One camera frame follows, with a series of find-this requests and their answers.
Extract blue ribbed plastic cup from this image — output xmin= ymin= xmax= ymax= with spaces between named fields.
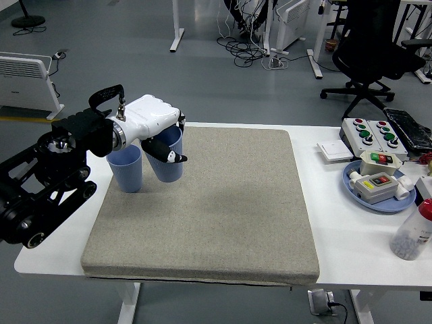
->
xmin=143 ymin=126 xmax=185 ymax=183
xmin=106 ymin=144 xmax=143 ymax=194

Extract black round stand base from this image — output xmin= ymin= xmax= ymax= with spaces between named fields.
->
xmin=11 ymin=0 xmax=47 ymax=28

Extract black cable tangle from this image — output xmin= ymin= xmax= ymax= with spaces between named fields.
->
xmin=216 ymin=35 xmax=271 ymax=68

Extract white power strip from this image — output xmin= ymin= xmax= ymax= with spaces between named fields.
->
xmin=268 ymin=55 xmax=288 ymax=70

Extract black wrapped keyboard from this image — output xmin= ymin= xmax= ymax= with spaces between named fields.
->
xmin=383 ymin=107 xmax=432 ymax=152

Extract blue round plate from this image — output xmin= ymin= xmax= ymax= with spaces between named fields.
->
xmin=342 ymin=160 xmax=418 ymax=213

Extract white desk frame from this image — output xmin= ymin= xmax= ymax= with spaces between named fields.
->
xmin=306 ymin=0 xmax=350 ymax=80

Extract white table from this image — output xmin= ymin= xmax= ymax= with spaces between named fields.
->
xmin=13 ymin=118 xmax=432 ymax=324

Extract white cable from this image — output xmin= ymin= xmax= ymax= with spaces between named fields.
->
xmin=217 ymin=0 xmax=234 ymax=38

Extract cream switch box coloured buttons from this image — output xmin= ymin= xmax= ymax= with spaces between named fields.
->
xmin=358 ymin=150 xmax=404 ymax=176

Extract white wall switch plate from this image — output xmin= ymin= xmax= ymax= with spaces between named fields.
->
xmin=316 ymin=140 xmax=354 ymax=165

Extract large white panel heater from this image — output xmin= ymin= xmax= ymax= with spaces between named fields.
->
xmin=0 ymin=51 xmax=65 ymax=122

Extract white panel heater on feet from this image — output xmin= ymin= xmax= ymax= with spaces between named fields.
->
xmin=271 ymin=0 xmax=312 ymax=55

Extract clear bottle red cap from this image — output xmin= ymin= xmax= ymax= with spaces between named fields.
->
xmin=390 ymin=198 xmax=432 ymax=261

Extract black socket cable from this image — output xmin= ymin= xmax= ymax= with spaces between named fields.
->
xmin=329 ymin=302 xmax=348 ymax=324

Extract white desk with long foot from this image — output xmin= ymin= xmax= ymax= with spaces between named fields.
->
xmin=394 ymin=0 xmax=432 ymax=85

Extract grey switch box yellow label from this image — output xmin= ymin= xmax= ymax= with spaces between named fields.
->
xmin=349 ymin=171 xmax=399 ymax=205

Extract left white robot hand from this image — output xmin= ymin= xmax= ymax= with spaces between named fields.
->
xmin=107 ymin=94 xmax=189 ymax=165

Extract person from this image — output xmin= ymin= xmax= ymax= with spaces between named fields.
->
xmin=224 ymin=0 xmax=273 ymax=35

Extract large white pipe fitting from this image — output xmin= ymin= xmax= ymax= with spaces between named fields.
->
xmin=394 ymin=175 xmax=416 ymax=200

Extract white push-button control box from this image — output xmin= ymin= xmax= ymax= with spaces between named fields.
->
xmin=367 ymin=119 xmax=410 ymax=161
xmin=339 ymin=117 xmax=385 ymax=159

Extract black office chair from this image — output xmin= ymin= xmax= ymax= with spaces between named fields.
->
xmin=319 ymin=0 xmax=428 ymax=119

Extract grey-brown fabric mat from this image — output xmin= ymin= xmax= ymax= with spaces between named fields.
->
xmin=80 ymin=124 xmax=321 ymax=288

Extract silver floor socket box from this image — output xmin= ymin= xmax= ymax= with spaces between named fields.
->
xmin=307 ymin=289 xmax=338 ymax=317

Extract white desk leg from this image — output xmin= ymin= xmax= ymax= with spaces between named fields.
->
xmin=169 ymin=0 xmax=186 ymax=53

